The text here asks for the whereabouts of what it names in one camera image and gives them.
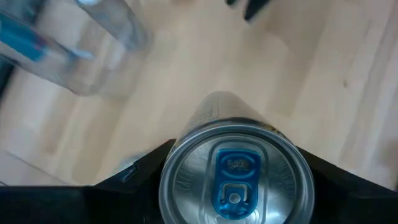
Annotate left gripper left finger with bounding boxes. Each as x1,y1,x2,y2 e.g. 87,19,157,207
0,139,177,224

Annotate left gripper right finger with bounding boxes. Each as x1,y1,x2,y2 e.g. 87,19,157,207
297,146,398,224

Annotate clear plastic bin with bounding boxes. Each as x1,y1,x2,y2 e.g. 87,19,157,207
0,0,155,100

